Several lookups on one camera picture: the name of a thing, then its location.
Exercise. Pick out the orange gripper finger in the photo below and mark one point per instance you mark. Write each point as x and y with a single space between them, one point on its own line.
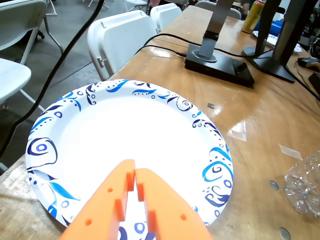
100 212
170 215

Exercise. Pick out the small clear water bottle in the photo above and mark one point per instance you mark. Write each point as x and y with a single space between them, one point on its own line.
302 185

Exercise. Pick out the blue patterned paper plate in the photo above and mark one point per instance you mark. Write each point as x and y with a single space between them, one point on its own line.
125 125

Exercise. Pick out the round metal table rivet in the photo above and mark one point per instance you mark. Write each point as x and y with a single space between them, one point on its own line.
285 233
273 185

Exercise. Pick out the clear tape strip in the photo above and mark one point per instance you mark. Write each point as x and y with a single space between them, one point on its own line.
290 151

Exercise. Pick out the white plastic folding chair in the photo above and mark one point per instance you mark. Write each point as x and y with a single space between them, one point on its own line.
200 4
120 42
165 15
15 22

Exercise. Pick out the silver monitor stand black base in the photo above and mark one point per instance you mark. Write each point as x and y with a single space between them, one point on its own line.
220 15

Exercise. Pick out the slim dark monitor stand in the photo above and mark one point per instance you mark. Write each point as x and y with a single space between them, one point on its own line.
266 25

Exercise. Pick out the blue box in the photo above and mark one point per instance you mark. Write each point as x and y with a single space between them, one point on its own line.
277 27

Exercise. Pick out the wide black monitor stand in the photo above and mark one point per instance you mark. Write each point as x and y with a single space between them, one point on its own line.
292 30

